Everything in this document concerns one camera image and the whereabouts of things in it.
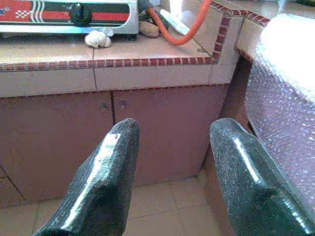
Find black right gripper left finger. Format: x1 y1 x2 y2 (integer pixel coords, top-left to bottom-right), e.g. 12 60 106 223
33 118 140 236

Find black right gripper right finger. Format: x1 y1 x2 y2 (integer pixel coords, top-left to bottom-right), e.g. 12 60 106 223
209 118 315 236

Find brown cabinet door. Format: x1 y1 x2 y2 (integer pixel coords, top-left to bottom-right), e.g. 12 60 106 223
112 85 228 186
0 91 114 202

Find clear bubble wrap sheet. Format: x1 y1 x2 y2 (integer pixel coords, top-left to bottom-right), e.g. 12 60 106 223
245 13 315 212

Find white garlic bulb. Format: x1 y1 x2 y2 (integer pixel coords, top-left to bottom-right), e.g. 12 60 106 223
84 30 112 48

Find silver gas stove red stripes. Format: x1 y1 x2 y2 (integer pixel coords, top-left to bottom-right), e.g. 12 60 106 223
0 0 140 41

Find brown lumpy root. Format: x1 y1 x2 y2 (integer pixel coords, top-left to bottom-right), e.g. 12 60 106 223
139 21 160 38

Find black stove knob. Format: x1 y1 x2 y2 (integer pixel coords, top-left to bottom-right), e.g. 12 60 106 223
70 2 92 27

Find white flat stick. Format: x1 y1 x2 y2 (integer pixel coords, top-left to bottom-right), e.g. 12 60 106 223
159 8 190 36

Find orange gas hose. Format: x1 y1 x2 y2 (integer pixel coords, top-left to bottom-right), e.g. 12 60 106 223
147 0 214 47

